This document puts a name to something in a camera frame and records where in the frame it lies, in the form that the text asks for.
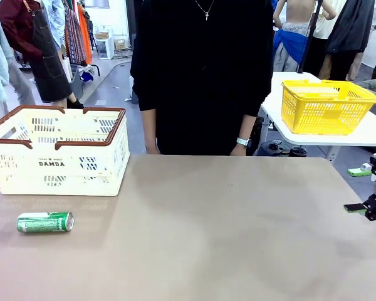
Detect cream basket brown handles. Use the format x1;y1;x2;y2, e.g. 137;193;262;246
0;105;131;198

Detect green speckled drink can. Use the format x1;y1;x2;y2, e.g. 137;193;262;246
17;211;75;234

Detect striped hanging garment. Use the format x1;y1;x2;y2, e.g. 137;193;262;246
63;0;87;65

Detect black hanging coat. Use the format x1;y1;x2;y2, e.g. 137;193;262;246
325;0;376;81

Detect orange hanging garment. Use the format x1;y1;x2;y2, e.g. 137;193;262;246
77;3;93;65

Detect white side table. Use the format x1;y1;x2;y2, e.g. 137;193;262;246
259;71;376;162

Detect small green box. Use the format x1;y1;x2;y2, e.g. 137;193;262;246
347;167;372;177

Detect person's right forearm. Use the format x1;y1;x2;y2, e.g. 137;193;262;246
140;108;159;148

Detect person's black sweater torso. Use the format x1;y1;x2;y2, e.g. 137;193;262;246
130;0;274;157

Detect light blue hanging shirt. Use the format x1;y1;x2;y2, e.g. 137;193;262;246
42;0;66;48

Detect silver cross necklace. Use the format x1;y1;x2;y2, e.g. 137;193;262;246
194;0;216;21

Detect white air purifier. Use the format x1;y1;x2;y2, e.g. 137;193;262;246
98;37;115;60

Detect yellow plastic basket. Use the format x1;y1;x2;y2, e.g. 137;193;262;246
281;79;376;135

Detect person's left hand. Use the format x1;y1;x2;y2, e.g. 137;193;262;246
230;144;248;157

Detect person's left forearm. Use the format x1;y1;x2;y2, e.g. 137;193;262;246
239;113;258;140

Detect black stand pole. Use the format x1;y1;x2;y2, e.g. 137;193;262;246
297;0;324;75

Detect mannequin with blue skirt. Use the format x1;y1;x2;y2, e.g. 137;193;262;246
273;0;338;73

